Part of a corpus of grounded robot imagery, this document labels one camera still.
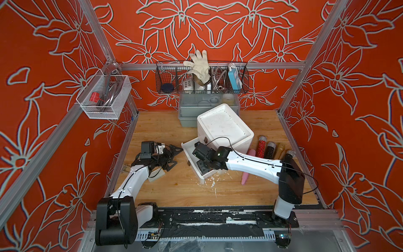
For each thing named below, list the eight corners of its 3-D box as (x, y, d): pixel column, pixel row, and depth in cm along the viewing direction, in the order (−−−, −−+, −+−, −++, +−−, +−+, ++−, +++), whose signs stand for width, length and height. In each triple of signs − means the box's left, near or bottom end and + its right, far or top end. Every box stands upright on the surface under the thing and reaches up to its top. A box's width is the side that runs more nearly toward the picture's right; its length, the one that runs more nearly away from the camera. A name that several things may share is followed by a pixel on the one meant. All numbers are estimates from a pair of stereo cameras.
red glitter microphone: (256, 157, 97) (258, 154, 94) (258, 138, 106) (260, 135, 103) (262, 159, 96) (265, 156, 93) (264, 140, 105) (266, 136, 102)
